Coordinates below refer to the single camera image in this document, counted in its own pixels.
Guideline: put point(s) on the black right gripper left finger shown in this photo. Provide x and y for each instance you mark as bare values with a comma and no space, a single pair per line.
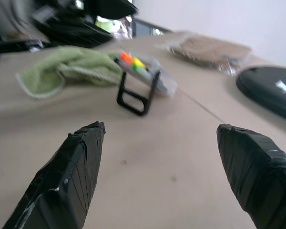
64,181

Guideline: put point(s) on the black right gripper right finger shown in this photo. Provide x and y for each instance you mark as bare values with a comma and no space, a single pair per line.
255,171

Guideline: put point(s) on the black cap with white logo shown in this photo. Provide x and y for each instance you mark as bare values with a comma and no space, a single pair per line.
269,88

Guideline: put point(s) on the green towel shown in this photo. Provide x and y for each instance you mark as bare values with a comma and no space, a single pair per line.
69,70

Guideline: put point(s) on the black phone stand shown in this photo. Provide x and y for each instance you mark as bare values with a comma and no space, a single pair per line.
135,95

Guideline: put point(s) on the bagged beige woven item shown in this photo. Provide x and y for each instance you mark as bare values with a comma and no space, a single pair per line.
209,51

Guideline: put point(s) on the clear bag of markers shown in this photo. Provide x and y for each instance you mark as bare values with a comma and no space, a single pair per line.
145,71

